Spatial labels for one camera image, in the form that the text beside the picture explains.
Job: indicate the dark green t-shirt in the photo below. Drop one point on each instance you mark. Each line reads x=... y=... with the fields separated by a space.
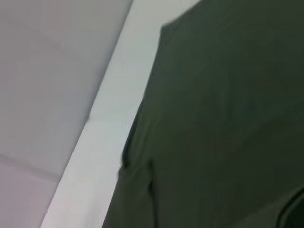
x=213 y=118

